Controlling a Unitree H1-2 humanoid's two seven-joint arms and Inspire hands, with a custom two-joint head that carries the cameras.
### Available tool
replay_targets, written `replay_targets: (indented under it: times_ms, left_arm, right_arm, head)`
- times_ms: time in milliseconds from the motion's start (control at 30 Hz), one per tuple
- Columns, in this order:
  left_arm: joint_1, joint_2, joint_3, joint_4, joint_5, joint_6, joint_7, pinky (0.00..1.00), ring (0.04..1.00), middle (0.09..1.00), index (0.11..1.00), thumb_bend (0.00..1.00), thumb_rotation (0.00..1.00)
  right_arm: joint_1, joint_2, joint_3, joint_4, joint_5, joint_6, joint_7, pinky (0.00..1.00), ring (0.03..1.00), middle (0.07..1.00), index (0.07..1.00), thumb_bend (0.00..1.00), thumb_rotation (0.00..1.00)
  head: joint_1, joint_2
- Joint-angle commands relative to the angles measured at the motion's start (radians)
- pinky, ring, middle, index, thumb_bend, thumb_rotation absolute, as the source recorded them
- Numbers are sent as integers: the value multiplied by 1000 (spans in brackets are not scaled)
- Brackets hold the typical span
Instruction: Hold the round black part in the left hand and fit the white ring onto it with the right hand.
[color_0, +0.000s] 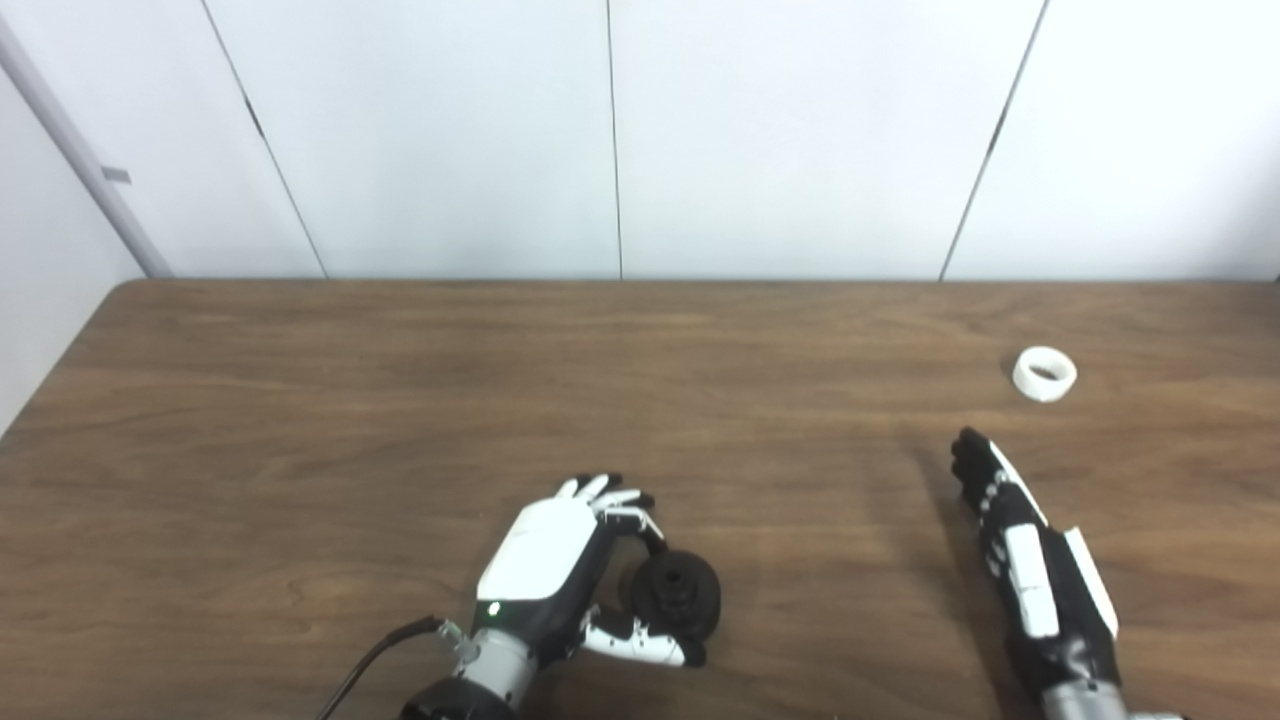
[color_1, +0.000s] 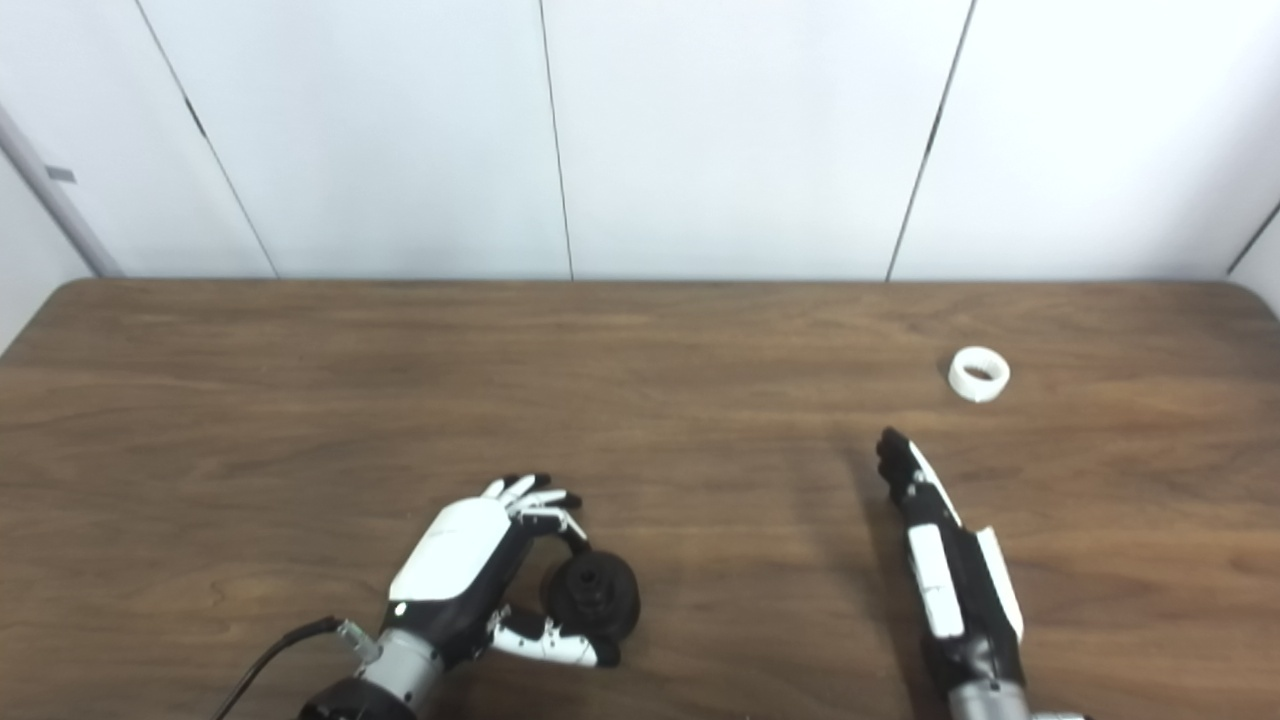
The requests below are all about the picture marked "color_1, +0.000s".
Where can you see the round black gear part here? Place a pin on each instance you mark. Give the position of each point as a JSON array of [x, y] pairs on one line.
[[600, 600]]

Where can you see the gray tape on post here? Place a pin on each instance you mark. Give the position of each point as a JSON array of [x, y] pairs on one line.
[[60, 174]]

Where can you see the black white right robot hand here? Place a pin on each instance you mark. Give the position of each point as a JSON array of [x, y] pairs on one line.
[[965, 600]]

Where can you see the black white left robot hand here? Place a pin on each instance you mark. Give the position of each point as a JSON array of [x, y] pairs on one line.
[[455, 550]]

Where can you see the gray wall post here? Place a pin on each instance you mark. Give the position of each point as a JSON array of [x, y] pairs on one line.
[[55, 195]]

